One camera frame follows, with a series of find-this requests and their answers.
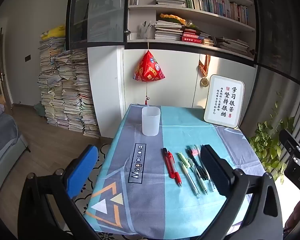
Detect stack of grey booklets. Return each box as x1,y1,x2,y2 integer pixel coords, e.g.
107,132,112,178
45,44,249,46
214,37,251,57

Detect dark glass cabinet door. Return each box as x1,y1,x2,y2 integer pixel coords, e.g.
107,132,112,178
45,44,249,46
250,0,300,88

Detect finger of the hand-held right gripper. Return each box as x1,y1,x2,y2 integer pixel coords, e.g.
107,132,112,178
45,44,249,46
279,129,300,178

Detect stack of red books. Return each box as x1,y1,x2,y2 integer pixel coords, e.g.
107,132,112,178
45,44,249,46
181,29,203,44

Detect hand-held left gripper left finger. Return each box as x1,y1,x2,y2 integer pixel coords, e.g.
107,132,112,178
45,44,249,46
17,144,102,240

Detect black pen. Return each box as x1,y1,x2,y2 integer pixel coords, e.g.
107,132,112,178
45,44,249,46
186,147,209,181

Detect pale clear pen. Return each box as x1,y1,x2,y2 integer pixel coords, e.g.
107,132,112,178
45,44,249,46
180,161,200,198

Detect black framed glass cabinet door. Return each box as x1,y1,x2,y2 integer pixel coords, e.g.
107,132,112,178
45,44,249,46
66,0,131,50

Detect yellow plush toy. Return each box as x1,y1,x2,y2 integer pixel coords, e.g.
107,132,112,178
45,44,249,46
41,25,66,40

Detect white pen holder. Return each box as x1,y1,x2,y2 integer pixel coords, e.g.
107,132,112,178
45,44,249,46
138,21,155,40

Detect tall stacks of books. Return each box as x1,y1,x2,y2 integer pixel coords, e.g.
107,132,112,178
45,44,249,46
37,37,101,139

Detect yellow flower garland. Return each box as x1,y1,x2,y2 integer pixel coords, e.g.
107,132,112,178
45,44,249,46
160,13,187,27

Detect framed calligraphy board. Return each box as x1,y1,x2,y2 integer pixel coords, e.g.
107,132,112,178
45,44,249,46
203,74,246,129

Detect red pyramid hanging ornament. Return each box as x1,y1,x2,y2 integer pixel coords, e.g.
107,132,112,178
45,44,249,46
132,50,166,83

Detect gold medal with striped ribbon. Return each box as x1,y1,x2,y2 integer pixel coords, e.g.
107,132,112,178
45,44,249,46
198,54,212,87

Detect clear transparent pen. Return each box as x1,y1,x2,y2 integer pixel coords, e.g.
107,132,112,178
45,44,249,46
194,144,215,193

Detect translucent plastic pen cup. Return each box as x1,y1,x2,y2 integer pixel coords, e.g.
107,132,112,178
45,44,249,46
141,107,161,137

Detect white bookshelf cabinet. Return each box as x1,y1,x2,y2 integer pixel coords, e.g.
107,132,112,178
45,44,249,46
66,0,258,67

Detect grey bed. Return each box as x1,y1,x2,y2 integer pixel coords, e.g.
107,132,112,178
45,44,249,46
0,102,31,201

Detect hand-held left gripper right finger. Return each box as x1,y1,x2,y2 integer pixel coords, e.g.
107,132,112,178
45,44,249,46
197,144,283,240

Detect row of upright books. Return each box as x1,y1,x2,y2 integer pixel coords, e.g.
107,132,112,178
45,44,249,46
181,0,249,26

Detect stack of magazines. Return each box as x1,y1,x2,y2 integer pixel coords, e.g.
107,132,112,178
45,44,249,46
154,20,183,41

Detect green leafy plant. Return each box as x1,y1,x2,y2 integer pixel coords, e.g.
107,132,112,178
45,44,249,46
249,92,296,183

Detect stack of white papers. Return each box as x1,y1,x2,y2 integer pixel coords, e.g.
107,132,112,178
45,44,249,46
155,0,187,7

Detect red pen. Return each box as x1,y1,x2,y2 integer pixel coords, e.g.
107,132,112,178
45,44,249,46
167,151,183,187
162,148,177,179

